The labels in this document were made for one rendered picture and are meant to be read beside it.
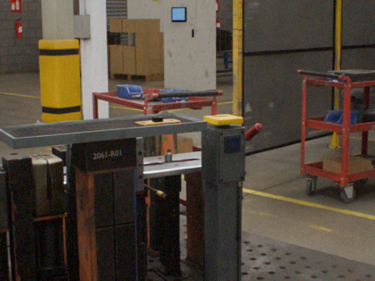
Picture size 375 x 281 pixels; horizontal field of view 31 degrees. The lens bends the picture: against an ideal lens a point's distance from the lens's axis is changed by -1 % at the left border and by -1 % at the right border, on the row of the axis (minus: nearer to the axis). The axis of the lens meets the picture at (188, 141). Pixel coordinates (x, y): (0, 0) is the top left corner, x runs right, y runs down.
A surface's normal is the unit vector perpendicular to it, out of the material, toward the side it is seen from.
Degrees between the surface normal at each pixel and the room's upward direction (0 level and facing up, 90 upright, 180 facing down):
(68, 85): 90
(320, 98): 90
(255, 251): 0
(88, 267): 90
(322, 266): 0
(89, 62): 90
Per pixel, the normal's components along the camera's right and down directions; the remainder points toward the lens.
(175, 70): -0.67, 0.14
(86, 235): -0.88, 0.09
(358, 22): 0.73, 0.11
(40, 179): 0.47, 0.15
